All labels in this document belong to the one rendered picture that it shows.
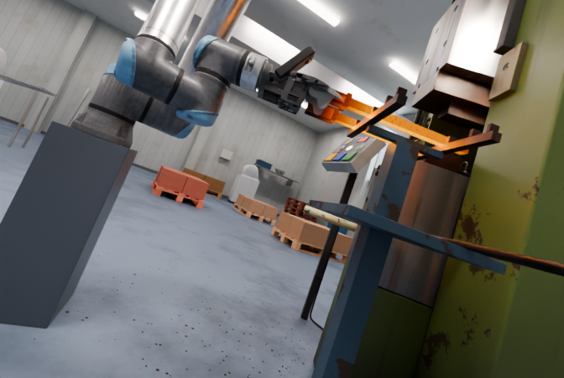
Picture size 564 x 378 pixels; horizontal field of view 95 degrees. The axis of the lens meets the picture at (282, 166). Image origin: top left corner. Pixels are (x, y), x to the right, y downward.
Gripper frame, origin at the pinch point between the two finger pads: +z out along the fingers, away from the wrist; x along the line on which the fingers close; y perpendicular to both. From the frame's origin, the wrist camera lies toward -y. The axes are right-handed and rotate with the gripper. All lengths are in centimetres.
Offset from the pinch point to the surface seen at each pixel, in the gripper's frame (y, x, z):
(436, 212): 15, -19, 48
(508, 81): -30, -8, 51
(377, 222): 27.5, 19.7, 10.4
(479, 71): -45, -27, 55
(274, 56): -203, -376, -69
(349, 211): 27.4, 19.6, 5.2
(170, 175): 56, -370, -151
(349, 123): 0.9, -10.7, 7.7
